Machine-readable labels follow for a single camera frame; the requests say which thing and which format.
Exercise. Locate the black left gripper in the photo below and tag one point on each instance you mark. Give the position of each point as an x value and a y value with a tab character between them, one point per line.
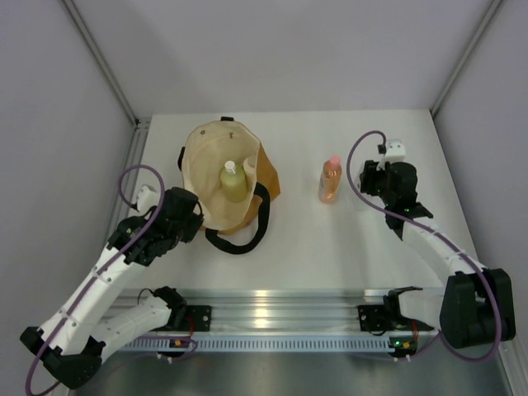
195	222

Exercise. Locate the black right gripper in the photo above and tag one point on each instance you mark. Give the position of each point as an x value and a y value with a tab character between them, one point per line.
370	173

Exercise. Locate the tan canvas tote bag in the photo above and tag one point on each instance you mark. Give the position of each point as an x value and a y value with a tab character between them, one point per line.
234	228

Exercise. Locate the green pump bottle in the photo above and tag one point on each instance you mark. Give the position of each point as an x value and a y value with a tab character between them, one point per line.
233	182

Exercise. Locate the orange bottle with pink cap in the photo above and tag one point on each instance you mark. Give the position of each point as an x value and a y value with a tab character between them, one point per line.
330	180

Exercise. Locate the beige bottle with beige cap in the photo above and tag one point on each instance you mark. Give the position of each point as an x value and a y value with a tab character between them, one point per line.
250	166

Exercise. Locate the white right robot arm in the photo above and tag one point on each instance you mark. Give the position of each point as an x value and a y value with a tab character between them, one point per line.
476	306

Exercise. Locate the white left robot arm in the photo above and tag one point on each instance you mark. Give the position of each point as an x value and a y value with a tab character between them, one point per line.
74	343

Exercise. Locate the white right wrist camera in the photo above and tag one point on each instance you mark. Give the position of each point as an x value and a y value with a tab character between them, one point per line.
391	151

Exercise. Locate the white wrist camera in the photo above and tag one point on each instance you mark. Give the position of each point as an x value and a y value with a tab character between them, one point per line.
146	198
391	151

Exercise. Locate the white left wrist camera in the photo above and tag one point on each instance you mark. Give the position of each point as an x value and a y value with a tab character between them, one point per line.
146	198

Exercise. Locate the slotted cable duct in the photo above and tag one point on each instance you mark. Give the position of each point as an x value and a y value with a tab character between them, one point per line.
312	343

